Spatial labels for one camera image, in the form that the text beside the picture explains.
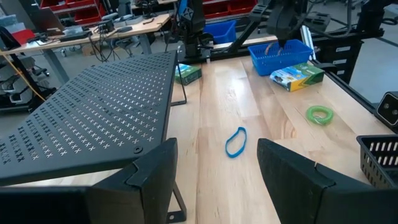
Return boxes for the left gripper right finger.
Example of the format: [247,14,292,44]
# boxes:
[257,138,398,224]

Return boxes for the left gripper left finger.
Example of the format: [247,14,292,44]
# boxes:
[0,138,178,224]

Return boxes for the orange rubber band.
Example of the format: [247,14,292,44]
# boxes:
[264,42,285,57]

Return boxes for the green crayon box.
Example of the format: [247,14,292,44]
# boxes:
[174,63,203,86]
[269,62,326,93]

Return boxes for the green coil wristband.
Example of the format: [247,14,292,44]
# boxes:
[305,105,335,126]

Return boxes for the blue rubber band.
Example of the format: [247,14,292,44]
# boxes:
[224,126,248,159]

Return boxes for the desk with grey metal legs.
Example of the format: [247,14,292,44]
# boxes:
[0,12,172,85]

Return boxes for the blue plastic basket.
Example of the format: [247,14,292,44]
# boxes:
[248,39,314,77]

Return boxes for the blue storage bin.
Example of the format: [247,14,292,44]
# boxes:
[203,20,238,45]

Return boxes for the red storage bins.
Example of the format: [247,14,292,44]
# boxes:
[201,0,259,19]
[39,0,105,26]

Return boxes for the black plastic basket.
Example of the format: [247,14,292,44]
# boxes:
[356,134,398,189]

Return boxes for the black perforated metal shelf riser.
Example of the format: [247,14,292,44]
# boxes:
[0,50,188,224]

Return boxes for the black depth camera box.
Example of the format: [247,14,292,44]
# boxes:
[374,91,398,127]

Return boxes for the yellow floor cable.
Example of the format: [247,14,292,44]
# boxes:
[0,49,47,102]

